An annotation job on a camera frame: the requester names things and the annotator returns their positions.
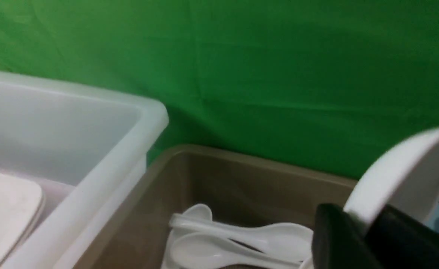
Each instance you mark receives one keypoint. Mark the large white plastic tub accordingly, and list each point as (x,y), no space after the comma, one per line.
(86,147)

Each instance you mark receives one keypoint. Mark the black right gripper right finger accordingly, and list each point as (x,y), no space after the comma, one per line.
(399,241)

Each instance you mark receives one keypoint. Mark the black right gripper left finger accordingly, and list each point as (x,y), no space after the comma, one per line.
(337,243)

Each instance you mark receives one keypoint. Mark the stacked white square plates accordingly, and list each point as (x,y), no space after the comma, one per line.
(21,204)

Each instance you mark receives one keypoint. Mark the pile of white spoons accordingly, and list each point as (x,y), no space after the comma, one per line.
(197,242)

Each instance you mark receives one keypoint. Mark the olive brown plastic bin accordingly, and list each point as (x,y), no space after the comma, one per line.
(240,190)

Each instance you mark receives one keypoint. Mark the white ceramic soup spoon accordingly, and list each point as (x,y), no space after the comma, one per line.
(405,177)

